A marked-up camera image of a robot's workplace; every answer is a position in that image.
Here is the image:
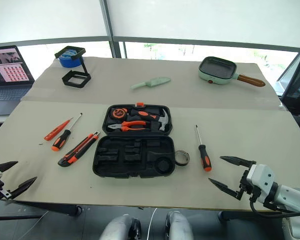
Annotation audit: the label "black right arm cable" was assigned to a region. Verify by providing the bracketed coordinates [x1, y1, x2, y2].
[249, 199, 300, 219]

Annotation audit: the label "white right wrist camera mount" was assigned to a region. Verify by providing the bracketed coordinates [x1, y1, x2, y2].
[245, 163, 279, 201]

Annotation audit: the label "black electrical tape roll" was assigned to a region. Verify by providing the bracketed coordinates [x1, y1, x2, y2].
[174, 149, 191, 167]

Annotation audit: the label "black table leg beam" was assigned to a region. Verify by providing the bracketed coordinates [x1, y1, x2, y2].
[14, 199, 84, 217]

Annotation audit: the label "Phillips screwdriver black orange handle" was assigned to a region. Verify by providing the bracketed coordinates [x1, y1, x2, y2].
[195, 124, 213, 172]

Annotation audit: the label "silver rounded robot part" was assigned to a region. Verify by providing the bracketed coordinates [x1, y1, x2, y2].
[164, 210, 195, 240]
[99, 213, 142, 240]

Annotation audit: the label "grey window frame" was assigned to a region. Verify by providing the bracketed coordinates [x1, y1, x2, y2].
[0, 0, 300, 60]

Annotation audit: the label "black tool case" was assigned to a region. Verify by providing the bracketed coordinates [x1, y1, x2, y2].
[91, 101, 176, 179]

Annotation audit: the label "blue tape roll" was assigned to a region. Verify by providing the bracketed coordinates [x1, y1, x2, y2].
[58, 48, 84, 68]

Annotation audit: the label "thin white cable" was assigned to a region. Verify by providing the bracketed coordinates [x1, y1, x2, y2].
[146, 206, 158, 240]

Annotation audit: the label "orange black tape measure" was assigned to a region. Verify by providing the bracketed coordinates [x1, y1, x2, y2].
[111, 106, 128, 120]

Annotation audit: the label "orange voltage tester pen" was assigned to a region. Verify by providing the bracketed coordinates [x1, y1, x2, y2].
[43, 117, 74, 142]

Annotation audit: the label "black hexagonal frame stand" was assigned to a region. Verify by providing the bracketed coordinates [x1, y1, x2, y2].
[54, 45, 92, 89]

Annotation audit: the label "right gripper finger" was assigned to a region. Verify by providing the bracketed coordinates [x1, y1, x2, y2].
[208, 177, 243, 202]
[219, 155, 257, 168]

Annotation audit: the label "grey laptop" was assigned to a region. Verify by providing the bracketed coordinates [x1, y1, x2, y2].
[0, 44, 36, 117]

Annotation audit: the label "white plastic casing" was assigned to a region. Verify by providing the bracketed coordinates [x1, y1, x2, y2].
[281, 215, 300, 240]

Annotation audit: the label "orange handled pliers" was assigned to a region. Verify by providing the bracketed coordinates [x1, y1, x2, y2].
[107, 120, 148, 133]

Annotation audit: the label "orange black utility knife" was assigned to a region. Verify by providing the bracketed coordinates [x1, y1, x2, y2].
[57, 131, 101, 168]

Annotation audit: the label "claw hammer orange black handle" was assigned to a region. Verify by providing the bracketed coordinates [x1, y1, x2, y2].
[129, 107, 169, 132]

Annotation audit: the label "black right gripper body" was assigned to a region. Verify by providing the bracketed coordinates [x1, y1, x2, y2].
[238, 169, 261, 203]

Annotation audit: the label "pale green knife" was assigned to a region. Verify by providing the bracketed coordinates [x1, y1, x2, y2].
[129, 76, 172, 91]

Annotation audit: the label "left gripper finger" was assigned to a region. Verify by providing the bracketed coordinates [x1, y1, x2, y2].
[4, 176, 39, 200]
[0, 160, 19, 173]

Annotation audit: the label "green electric frying pan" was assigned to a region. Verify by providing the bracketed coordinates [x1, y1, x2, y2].
[197, 56, 267, 88]

